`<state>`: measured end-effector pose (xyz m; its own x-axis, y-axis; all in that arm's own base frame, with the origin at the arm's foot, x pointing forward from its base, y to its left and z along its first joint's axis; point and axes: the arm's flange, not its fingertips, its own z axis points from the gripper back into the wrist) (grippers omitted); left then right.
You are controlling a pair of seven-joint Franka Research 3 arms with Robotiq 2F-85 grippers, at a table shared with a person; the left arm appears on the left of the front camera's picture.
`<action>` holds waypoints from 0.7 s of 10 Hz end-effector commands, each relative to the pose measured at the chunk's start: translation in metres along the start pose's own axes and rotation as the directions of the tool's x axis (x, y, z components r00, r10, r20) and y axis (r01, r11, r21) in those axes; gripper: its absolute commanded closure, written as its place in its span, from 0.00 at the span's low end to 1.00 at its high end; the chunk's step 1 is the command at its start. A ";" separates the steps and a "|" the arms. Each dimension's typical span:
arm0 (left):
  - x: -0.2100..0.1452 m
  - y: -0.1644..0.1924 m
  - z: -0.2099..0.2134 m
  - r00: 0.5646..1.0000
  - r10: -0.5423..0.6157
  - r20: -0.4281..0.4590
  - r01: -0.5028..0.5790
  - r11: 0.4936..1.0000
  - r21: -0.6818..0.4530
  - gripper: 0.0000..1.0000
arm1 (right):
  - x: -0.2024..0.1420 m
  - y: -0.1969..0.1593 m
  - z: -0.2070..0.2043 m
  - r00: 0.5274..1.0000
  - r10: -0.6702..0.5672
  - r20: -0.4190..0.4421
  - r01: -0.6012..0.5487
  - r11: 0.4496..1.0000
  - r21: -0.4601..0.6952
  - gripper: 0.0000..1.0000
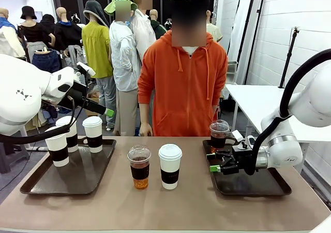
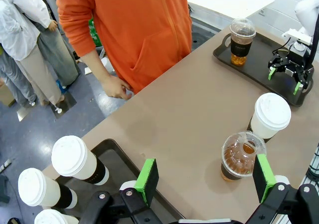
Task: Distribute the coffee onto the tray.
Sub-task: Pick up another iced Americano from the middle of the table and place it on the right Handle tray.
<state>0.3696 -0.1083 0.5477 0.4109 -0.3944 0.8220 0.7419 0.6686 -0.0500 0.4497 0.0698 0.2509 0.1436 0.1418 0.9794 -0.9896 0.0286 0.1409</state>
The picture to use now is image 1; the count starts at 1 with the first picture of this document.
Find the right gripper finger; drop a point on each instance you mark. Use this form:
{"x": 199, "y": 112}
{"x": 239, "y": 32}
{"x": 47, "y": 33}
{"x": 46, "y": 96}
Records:
{"x": 223, "y": 156}
{"x": 225, "y": 169}

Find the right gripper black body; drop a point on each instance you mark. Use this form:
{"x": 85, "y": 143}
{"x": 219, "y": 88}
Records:
{"x": 241, "y": 156}

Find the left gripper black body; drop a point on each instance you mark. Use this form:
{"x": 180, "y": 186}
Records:
{"x": 76, "y": 93}

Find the clear iced tea cup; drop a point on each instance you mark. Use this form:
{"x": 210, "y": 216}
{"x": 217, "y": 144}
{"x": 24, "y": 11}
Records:
{"x": 139, "y": 173}
{"x": 218, "y": 137}

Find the white paper coffee cup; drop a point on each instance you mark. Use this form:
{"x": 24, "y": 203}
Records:
{"x": 58, "y": 150}
{"x": 72, "y": 139}
{"x": 92, "y": 136}
{"x": 169, "y": 165}

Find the person's right forearm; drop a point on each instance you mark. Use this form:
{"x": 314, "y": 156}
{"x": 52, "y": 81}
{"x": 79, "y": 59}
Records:
{"x": 144, "y": 114}

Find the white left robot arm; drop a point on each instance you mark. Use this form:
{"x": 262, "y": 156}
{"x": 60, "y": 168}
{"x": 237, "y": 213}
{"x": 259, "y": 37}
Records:
{"x": 18, "y": 101}

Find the brown plastic tray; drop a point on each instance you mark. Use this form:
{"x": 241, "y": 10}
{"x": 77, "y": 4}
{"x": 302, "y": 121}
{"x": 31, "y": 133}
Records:
{"x": 253, "y": 187}
{"x": 77, "y": 176}

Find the person's left hand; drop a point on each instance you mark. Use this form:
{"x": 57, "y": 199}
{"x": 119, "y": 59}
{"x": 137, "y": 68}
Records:
{"x": 215, "y": 110}

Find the person's right hand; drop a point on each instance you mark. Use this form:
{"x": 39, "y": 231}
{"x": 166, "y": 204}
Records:
{"x": 146, "y": 129}

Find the cardboard box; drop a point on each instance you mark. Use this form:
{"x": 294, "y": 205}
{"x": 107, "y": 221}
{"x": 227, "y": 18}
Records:
{"x": 93, "y": 95}

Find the mannequin torso in jeans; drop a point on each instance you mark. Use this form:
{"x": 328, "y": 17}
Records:
{"x": 46, "y": 62}

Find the mannequin in yellow-green shirt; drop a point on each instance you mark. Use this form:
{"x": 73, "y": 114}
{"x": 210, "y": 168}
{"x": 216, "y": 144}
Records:
{"x": 97, "y": 51}

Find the mannequin in white shirt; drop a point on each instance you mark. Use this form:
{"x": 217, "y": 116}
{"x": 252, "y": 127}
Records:
{"x": 124, "y": 62}

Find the mannequin in black jacket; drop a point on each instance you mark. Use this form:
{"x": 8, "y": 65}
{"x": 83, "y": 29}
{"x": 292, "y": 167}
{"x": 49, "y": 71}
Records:
{"x": 66, "y": 36}

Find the mannequin in black top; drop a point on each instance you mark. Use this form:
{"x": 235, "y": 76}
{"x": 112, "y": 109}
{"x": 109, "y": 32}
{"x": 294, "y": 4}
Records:
{"x": 32, "y": 36}

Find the person in orange hoodie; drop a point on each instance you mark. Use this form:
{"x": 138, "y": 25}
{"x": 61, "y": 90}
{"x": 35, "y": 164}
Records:
{"x": 186, "y": 88}

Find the metal rack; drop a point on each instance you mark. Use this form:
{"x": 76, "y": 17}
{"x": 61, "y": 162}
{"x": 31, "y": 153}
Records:
{"x": 232, "y": 72}

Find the grey hood hat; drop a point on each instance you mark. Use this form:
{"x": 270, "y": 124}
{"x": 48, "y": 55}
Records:
{"x": 93, "y": 10}

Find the tall bald mannequin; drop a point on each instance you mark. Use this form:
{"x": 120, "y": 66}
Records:
{"x": 143, "y": 31}

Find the black bucket hat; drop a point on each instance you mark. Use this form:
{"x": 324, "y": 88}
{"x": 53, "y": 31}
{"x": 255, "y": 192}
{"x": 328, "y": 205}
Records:
{"x": 28, "y": 13}

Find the mannequin in dark hoodie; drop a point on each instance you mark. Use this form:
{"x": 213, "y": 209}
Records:
{"x": 158, "y": 28}

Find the black tripod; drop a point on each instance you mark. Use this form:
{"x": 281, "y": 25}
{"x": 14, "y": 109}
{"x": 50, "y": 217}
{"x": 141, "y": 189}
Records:
{"x": 288, "y": 59}

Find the black light stand pole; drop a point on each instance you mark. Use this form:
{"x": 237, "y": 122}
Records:
{"x": 252, "y": 33}

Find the mannequin in cream shirt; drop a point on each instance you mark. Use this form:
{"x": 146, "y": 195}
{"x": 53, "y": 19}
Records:
{"x": 214, "y": 32}

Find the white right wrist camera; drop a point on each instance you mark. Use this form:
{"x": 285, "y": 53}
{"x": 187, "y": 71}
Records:
{"x": 238, "y": 136}

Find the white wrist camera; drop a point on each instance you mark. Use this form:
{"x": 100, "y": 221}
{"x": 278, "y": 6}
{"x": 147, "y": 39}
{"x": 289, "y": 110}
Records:
{"x": 86, "y": 69}
{"x": 238, "y": 136}

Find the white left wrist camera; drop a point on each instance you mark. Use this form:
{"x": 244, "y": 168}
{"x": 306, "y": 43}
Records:
{"x": 86, "y": 69}

